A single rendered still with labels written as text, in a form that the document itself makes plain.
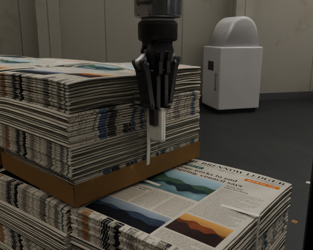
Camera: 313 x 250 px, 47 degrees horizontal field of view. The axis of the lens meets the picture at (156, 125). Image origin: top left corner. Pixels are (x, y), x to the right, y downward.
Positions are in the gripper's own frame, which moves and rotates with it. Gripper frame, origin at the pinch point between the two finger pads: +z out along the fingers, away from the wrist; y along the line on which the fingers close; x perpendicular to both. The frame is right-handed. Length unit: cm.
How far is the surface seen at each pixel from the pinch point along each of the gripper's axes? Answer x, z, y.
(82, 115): -4.9, -4.0, 15.3
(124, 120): -3.7, -1.5, 5.7
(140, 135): -2.9, 2.4, 2.0
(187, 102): -1.8, -2.2, -14.0
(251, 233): 21.9, 15.7, 1.9
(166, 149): -2.4, 7.4, -6.4
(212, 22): -246, -34, -473
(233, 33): -182, -16, -416
